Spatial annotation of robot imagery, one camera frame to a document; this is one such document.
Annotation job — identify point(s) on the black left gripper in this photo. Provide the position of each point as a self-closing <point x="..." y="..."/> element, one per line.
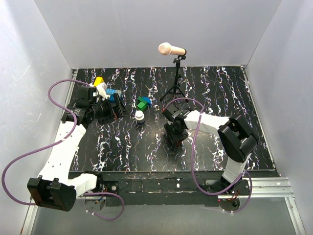
<point x="120" y="109"/>

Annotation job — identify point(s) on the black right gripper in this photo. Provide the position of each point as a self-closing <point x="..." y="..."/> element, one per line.
<point x="172" y="137"/>

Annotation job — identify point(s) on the white pill bottle blue label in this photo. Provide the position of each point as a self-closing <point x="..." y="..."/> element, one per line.
<point x="139" y="117"/>

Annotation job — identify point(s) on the brown weekly pill organizer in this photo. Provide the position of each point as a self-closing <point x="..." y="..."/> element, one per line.
<point x="177" y="143"/>

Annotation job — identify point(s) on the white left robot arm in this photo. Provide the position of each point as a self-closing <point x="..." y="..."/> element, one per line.
<point x="52" y="188"/>

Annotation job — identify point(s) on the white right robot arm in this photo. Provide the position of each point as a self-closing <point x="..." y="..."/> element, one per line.
<point x="236" y="135"/>

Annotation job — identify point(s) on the green toy brick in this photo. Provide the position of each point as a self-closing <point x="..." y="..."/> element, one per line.
<point x="142" y="104"/>

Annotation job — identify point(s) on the light blue toy brick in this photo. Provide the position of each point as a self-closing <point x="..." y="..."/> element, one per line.
<point x="111" y="92"/>

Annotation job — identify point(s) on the yellow toy brick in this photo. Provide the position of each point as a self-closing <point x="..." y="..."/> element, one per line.
<point x="98" y="81"/>

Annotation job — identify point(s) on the black microphone tripod stand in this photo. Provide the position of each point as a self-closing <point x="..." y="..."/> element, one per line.
<point x="175" y="89"/>

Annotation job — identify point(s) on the pink microphone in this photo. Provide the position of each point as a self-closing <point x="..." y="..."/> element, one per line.
<point x="168" y="49"/>

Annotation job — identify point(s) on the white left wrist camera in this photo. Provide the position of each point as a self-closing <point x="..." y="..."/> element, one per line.
<point x="101" y="90"/>

